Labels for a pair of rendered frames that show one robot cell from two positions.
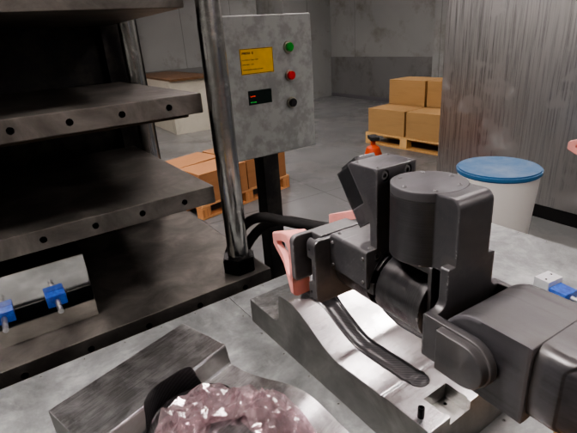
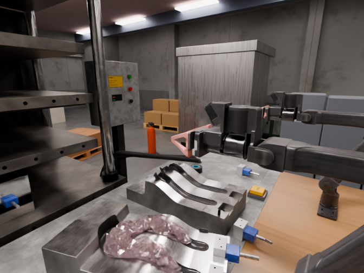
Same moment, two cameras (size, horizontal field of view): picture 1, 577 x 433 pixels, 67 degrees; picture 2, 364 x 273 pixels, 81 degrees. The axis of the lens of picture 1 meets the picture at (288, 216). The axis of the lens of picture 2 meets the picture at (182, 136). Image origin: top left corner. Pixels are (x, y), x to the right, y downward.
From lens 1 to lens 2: 0.24 m
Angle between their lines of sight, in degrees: 23
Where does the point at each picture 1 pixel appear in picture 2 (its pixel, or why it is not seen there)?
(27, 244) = not seen: outside the picture
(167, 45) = not seen: hidden behind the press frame
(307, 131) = (137, 114)
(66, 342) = (18, 226)
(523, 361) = (283, 151)
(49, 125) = (13, 104)
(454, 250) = (255, 125)
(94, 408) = (70, 240)
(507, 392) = (277, 163)
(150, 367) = (92, 218)
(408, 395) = (211, 208)
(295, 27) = (131, 68)
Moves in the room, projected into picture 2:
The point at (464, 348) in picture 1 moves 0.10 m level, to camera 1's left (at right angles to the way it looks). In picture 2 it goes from (266, 151) to (225, 158)
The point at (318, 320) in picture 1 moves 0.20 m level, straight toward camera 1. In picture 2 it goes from (166, 188) to (182, 215)
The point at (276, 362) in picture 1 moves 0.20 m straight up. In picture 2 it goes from (145, 213) to (143, 170)
